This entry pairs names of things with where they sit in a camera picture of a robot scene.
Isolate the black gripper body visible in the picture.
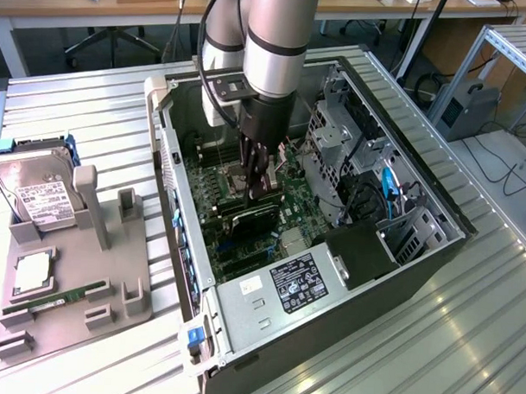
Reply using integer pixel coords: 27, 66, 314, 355
236, 91, 298, 155

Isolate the graphics card with metal bracket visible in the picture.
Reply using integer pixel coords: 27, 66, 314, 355
200, 202, 277, 250

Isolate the CPU socket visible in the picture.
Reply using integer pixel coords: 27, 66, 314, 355
222, 162, 248, 197

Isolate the thin metal locking lever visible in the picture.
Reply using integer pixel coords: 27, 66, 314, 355
214, 133, 228, 175

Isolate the green motherboard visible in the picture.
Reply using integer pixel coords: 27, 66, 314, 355
177, 131, 338, 289

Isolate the silver metal disk bay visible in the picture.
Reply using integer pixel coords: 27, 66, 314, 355
300, 97, 382, 231

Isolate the silver chipset heatsink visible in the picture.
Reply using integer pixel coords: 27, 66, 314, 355
277, 230, 308, 256

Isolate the silver power supply unit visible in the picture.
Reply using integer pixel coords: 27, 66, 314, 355
203, 238, 353, 366

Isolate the open black PC case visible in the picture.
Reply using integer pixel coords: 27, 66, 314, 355
133, 48, 485, 394

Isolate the black office chair base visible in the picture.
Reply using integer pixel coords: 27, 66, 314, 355
62, 23, 162, 72

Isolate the black slanted pole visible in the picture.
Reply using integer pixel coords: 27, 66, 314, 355
395, 0, 451, 83

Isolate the grey equipment box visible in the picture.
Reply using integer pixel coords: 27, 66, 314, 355
428, 79, 504, 144

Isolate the grey parts rack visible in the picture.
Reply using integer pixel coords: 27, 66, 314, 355
0, 161, 161, 378

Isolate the silver hard disk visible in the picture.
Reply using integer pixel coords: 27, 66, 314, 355
0, 150, 80, 235

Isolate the silver CPU chip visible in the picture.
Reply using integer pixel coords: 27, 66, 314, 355
13, 252, 57, 293

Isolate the green RAM stick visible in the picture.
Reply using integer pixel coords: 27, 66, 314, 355
2, 283, 91, 320

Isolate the wrist camera with black bracket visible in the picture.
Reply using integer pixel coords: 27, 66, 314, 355
199, 68, 261, 130

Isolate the thick dark arm cable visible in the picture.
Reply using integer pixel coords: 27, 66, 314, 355
194, 0, 244, 128

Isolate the blue disk wire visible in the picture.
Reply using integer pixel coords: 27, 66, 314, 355
379, 166, 399, 219

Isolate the wooden desk white frame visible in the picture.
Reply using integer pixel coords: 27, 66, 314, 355
314, 0, 526, 82
0, 0, 253, 87

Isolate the aluminium profile frame table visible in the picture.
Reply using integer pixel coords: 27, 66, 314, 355
428, 19, 526, 134

